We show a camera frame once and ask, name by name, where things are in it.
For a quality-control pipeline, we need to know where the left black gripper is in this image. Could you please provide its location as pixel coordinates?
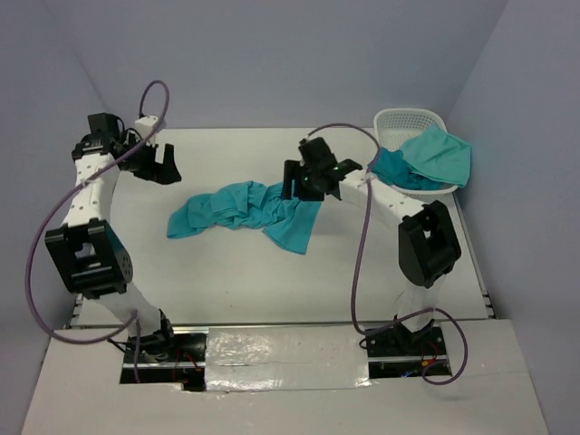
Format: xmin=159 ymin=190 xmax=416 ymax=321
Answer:
xmin=122 ymin=135 xmax=182 ymax=187

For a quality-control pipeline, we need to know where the turquoise t shirt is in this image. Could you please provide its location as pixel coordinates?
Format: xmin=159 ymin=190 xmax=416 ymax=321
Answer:
xmin=167 ymin=181 xmax=322 ymax=255

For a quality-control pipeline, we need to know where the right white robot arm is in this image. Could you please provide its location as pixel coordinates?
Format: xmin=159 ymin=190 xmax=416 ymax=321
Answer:
xmin=282 ymin=138 xmax=461 ymax=354

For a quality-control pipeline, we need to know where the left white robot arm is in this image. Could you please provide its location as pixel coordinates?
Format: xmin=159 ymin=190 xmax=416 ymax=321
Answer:
xmin=44 ymin=112 xmax=181 ymax=363

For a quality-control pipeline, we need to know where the dark teal t shirt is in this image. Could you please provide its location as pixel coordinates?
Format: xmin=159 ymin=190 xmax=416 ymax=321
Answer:
xmin=371 ymin=148 xmax=443 ymax=190

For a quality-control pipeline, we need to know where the white plastic laundry basket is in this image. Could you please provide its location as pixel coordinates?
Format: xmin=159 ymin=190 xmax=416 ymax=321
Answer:
xmin=373 ymin=108 xmax=459 ymax=196

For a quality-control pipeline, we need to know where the light green t shirt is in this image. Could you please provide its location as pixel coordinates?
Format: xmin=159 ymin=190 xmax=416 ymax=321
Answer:
xmin=400 ymin=124 xmax=471 ymax=190

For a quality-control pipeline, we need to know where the silver tape patch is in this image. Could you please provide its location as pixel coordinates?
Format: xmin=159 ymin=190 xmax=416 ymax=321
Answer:
xmin=205 ymin=325 xmax=371 ymax=392

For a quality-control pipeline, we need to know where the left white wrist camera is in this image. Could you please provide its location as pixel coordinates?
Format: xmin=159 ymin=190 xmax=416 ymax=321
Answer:
xmin=133 ymin=115 xmax=159 ymax=138

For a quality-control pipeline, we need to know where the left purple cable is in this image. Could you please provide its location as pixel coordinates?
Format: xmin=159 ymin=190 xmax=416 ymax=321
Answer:
xmin=25 ymin=80 xmax=172 ymax=386

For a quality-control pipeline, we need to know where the purple cable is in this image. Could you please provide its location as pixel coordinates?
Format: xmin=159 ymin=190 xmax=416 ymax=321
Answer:
xmin=25 ymin=80 xmax=172 ymax=386
xmin=305 ymin=122 xmax=476 ymax=386

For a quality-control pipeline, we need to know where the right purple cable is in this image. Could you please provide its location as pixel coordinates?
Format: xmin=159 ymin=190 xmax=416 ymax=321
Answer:
xmin=305 ymin=122 xmax=476 ymax=386

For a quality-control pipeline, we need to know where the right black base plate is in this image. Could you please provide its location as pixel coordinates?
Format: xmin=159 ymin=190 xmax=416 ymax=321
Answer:
xmin=359 ymin=324 xmax=451 ymax=380

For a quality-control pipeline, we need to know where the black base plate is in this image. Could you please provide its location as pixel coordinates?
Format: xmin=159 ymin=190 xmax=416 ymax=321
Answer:
xmin=119 ymin=331 xmax=208 ymax=392
xmin=359 ymin=324 xmax=451 ymax=380

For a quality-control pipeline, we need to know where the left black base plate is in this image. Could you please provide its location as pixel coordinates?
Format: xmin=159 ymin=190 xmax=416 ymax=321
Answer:
xmin=119 ymin=331 xmax=208 ymax=392

